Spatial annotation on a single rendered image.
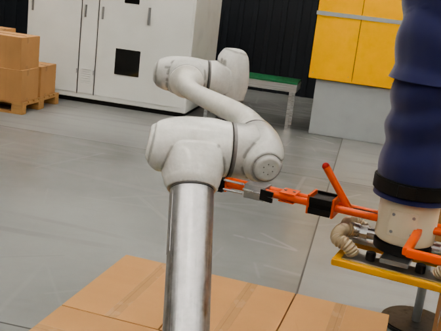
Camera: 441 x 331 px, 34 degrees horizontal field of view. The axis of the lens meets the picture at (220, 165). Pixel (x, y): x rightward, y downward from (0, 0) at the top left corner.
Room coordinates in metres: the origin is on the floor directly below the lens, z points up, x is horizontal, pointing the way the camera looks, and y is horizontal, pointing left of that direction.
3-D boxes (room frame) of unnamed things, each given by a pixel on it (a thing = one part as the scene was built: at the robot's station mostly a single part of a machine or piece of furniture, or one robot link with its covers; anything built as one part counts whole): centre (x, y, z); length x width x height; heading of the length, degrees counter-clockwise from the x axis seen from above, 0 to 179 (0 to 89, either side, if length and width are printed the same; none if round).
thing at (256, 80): (9.64, -0.30, 0.32); 1.25 x 0.50 x 0.64; 79
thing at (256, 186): (2.17, -0.12, 1.18); 0.07 x 0.07 x 0.04; 68
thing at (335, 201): (2.09, -0.32, 1.19); 0.10 x 0.08 x 0.06; 158
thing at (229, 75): (2.21, 0.01, 1.53); 0.13 x 0.11 x 0.16; 99
